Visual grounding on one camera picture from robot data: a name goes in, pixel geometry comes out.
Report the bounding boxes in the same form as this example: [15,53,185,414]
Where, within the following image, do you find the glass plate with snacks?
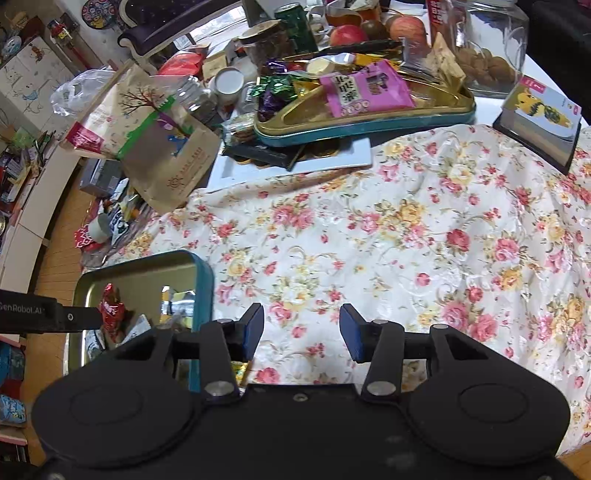
[74,193,153,271]

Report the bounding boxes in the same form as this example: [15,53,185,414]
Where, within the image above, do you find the red apple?
[329,25,369,47]
[390,15,427,45]

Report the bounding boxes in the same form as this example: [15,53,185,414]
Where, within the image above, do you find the grey cardboard box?
[79,158,122,198]

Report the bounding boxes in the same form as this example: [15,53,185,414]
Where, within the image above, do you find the yellow silver snack packet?
[158,285,195,329]

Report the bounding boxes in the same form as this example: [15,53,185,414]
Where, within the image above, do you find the card box with yellow picture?
[493,75,582,175]

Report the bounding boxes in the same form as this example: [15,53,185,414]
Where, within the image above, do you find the white small snack packet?
[84,329,107,361]

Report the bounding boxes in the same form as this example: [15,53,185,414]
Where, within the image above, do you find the grey silver snack bar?
[122,314,152,344]

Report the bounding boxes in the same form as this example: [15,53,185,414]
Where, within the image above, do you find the brown paper snack bag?
[60,61,221,214]

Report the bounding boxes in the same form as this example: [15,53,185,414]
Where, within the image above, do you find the gold teal snack tin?
[254,60,476,147]

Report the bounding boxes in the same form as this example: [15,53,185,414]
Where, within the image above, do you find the glass jar with walnuts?
[426,0,529,98]

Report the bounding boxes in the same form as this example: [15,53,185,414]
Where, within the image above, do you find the red candy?
[98,283,126,343]

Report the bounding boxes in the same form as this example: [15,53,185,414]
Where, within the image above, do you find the gold candy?
[231,361,252,387]

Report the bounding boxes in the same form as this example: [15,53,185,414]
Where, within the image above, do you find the pink snack packet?
[320,60,415,118]

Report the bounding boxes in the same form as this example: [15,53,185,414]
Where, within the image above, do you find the tall biscuit jar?
[238,20,296,72]

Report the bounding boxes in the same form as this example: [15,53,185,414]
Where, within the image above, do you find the white tray with chocolates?
[205,137,373,192]

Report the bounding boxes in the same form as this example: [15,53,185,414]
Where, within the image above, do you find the gold teal tin lid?
[64,249,216,393]

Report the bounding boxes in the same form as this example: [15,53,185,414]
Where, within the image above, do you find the floral tablecloth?
[112,125,590,452]

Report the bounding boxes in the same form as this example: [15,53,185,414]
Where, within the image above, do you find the white round lid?
[213,67,245,105]

